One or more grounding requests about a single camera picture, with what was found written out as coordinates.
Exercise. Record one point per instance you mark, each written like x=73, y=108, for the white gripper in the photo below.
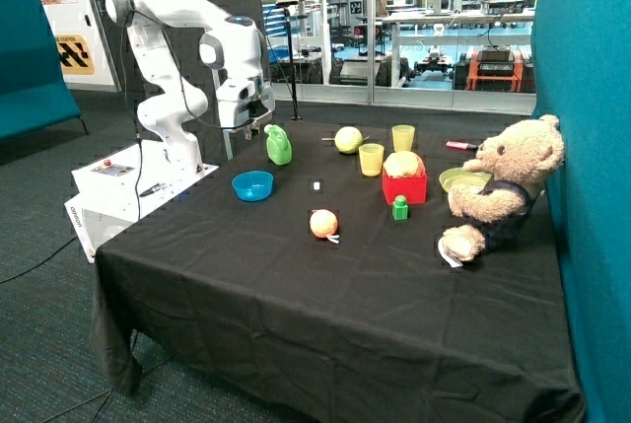
x=245, y=103

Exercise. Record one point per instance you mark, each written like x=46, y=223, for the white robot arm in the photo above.
x=230, y=43

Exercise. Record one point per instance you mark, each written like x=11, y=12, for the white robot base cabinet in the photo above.
x=118, y=190

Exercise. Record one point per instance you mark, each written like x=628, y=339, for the blue plastic bowl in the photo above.
x=253, y=186

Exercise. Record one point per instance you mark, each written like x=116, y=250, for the green plastic jug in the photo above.
x=278, y=145

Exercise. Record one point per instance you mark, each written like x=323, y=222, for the green plush ball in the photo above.
x=347, y=140

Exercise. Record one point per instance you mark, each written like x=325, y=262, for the orange plush ball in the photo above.
x=324, y=225

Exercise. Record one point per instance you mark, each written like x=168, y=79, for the yellow plastic cup front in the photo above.
x=371, y=159

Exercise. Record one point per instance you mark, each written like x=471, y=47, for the yellow plastic cup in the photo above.
x=371, y=159
x=402, y=137

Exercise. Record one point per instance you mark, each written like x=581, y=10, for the black stand pole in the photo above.
x=285, y=5

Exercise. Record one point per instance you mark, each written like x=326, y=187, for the yellow plastic cup back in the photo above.
x=402, y=137

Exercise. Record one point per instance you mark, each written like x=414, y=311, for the plush ball in box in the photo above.
x=404, y=164

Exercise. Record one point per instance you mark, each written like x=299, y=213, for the black tablecloth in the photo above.
x=374, y=329

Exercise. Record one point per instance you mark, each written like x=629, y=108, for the green toy block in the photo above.
x=400, y=208

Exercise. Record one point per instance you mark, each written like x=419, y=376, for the red plastic box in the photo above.
x=413, y=188

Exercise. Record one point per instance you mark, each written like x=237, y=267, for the yellow black sign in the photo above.
x=74, y=54

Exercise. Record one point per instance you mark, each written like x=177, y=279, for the pink marker pen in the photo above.
x=464, y=146

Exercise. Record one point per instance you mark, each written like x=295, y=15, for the green plastic plate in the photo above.
x=450, y=177

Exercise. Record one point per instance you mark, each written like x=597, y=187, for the teal sofa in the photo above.
x=34, y=94

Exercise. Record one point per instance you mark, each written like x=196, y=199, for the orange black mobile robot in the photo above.
x=494, y=68

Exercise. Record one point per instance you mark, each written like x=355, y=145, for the beige teddy bear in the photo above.
x=519, y=160

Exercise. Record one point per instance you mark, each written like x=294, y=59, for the teal partition wall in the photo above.
x=581, y=54

